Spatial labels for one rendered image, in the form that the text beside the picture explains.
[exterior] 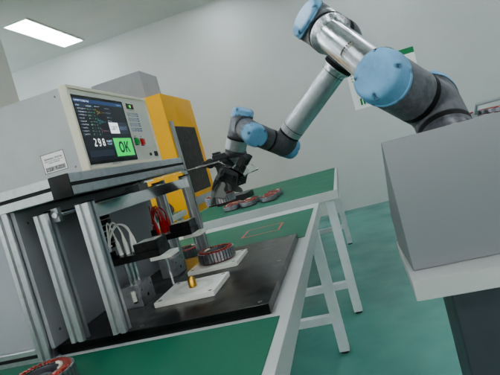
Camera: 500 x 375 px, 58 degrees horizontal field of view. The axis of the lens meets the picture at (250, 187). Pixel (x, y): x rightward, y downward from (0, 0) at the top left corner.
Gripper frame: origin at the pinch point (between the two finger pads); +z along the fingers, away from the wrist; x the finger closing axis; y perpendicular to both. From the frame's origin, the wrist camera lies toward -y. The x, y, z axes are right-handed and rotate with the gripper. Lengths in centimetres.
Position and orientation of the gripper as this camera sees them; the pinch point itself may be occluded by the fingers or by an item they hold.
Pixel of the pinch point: (219, 200)
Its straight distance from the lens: 168.3
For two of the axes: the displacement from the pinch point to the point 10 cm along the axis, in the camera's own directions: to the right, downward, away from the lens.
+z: -2.0, 9.2, 3.2
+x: 5.0, -1.9, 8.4
